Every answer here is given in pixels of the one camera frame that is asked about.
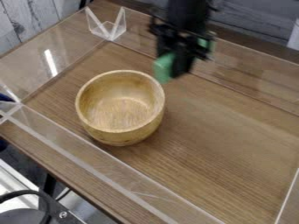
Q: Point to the black metal bracket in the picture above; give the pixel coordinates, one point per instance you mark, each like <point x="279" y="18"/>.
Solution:
<point x="57" y="214"/>

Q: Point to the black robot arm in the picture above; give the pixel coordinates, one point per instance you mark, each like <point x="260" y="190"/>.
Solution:
<point x="187" y="14"/>

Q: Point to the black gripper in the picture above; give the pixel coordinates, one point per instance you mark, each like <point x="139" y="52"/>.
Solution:
<point x="169" y="36"/>

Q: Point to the light wooden bowl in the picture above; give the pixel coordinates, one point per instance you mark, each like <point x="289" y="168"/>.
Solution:
<point x="120" y="107"/>

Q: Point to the green rectangular block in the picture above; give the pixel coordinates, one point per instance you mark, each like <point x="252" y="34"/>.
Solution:
<point x="201" y="50"/>

